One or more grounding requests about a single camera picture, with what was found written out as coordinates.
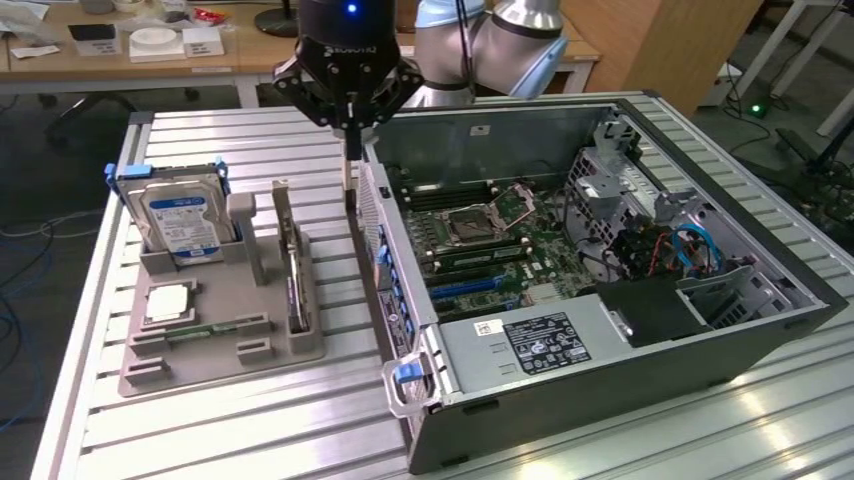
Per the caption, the wooden cabinet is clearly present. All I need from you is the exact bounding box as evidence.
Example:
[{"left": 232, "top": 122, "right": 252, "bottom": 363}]
[{"left": 552, "top": 0, "right": 766, "bottom": 115}]

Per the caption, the grey drive bracket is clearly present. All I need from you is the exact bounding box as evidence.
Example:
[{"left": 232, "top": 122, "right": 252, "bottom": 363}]
[{"left": 676, "top": 263, "right": 799, "bottom": 332}]

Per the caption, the black RAM slot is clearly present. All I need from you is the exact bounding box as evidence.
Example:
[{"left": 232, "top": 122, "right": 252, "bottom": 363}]
[
  {"left": 403, "top": 198, "right": 499, "bottom": 213},
  {"left": 400, "top": 187, "right": 496, "bottom": 200},
  {"left": 399, "top": 180, "right": 496, "bottom": 194},
  {"left": 402, "top": 193, "right": 498, "bottom": 206}
]

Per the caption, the red packet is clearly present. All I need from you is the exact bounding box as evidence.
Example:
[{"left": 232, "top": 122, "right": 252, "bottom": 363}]
[{"left": 191, "top": 5, "right": 229, "bottom": 27}]

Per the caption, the perforated metal disk bay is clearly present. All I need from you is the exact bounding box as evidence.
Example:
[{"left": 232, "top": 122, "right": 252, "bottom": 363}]
[{"left": 564, "top": 112, "right": 675, "bottom": 236}]

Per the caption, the clear latch with blue tab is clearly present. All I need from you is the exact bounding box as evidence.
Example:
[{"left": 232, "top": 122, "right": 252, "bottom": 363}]
[{"left": 380, "top": 349, "right": 443, "bottom": 419}]

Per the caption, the white box with black top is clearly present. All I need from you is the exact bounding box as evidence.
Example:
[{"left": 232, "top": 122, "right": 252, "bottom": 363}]
[{"left": 68, "top": 23, "right": 125, "bottom": 57}]

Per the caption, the blue expansion slot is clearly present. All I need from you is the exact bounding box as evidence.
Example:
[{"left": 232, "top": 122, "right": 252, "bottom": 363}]
[{"left": 426, "top": 278, "right": 508, "bottom": 302}]

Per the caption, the low-profile graphics card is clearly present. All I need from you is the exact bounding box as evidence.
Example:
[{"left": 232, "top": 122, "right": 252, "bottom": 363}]
[{"left": 269, "top": 178, "right": 314, "bottom": 334}]

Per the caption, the silver chipset heatsink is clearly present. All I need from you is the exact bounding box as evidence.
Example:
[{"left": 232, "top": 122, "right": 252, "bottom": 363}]
[{"left": 526, "top": 285, "right": 566, "bottom": 307}]

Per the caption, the grey power supply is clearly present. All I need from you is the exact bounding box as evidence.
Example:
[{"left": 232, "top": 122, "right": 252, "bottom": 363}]
[{"left": 432, "top": 293, "right": 632, "bottom": 394}]

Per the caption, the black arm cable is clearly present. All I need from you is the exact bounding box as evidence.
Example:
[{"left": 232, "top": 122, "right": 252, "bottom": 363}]
[{"left": 454, "top": 0, "right": 479, "bottom": 97}]

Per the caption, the green RAM stick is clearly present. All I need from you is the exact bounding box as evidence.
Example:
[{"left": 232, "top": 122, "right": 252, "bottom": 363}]
[{"left": 163, "top": 322, "right": 268, "bottom": 344}]

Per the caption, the black open PC case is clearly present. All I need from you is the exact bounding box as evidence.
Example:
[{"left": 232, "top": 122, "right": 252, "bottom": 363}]
[{"left": 343, "top": 97, "right": 850, "bottom": 476}]

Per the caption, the metal socket cover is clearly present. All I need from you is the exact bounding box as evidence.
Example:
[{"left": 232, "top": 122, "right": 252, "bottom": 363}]
[{"left": 491, "top": 183, "right": 539, "bottom": 231}]

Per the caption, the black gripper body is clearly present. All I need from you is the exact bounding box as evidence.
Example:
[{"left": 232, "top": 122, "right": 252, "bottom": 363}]
[{"left": 295, "top": 0, "right": 402, "bottom": 97}]

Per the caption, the white dish on box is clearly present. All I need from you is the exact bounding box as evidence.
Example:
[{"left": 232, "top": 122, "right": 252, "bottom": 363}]
[{"left": 128, "top": 27, "right": 188, "bottom": 64}]

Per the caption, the grey parts rack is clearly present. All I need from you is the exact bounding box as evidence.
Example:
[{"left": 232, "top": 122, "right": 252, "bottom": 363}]
[{"left": 117, "top": 193, "right": 328, "bottom": 399}]

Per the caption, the black optical drive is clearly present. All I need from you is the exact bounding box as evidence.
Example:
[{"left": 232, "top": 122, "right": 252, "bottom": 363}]
[{"left": 596, "top": 279, "right": 714, "bottom": 350}]

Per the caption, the white labelled box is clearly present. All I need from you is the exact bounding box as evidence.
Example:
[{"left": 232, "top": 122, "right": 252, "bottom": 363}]
[{"left": 180, "top": 27, "right": 228, "bottom": 59}]

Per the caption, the wooden desk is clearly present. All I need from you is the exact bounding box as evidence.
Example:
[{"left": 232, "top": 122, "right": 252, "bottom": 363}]
[{"left": 0, "top": 0, "right": 602, "bottom": 96}]

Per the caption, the CPU socket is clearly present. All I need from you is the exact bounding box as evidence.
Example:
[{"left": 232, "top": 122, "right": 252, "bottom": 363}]
[{"left": 443, "top": 204, "right": 508, "bottom": 249}]

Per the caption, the silver CPU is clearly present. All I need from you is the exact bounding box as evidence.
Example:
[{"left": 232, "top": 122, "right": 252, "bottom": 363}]
[{"left": 144, "top": 285, "right": 192, "bottom": 322}]

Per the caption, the blue wire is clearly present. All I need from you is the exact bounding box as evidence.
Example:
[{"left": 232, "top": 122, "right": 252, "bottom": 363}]
[{"left": 672, "top": 224, "right": 723, "bottom": 274}]

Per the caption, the black lamp base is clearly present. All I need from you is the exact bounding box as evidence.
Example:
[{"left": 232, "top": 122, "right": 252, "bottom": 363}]
[{"left": 253, "top": 0, "right": 301, "bottom": 39}]

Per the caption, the green motherboard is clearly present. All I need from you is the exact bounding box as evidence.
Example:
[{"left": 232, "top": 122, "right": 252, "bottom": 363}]
[{"left": 386, "top": 169, "right": 602, "bottom": 324}]

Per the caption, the hard disk with blue caddy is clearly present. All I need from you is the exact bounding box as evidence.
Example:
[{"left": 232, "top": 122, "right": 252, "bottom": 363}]
[{"left": 104, "top": 157, "right": 232, "bottom": 266}]

